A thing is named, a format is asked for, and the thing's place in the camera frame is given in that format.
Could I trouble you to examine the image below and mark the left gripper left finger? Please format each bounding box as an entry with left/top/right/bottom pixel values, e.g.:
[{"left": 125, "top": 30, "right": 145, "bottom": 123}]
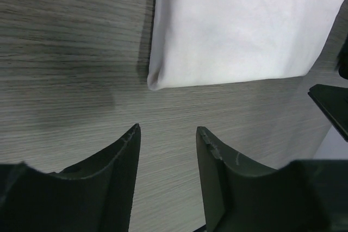
[{"left": 1, "top": 124, "right": 141, "bottom": 231}]

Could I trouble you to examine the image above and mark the white and green t-shirt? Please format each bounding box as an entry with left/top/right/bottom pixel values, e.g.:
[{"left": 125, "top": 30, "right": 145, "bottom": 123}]
[{"left": 147, "top": 0, "right": 344, "bottom": 90}]

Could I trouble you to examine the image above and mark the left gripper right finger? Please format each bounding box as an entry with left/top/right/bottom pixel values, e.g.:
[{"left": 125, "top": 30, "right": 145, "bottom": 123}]
[{"left": 196, "top": 127, "right": 347, "bottom": 231}]

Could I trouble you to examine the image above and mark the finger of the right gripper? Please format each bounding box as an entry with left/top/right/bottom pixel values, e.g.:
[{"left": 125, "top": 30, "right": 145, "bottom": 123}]
[
  {"left": 308, "top": 84, "right": 348, "bottom": 142},
  {"left": 335, "top": 36, "right": 348, "bottom": 79}
]

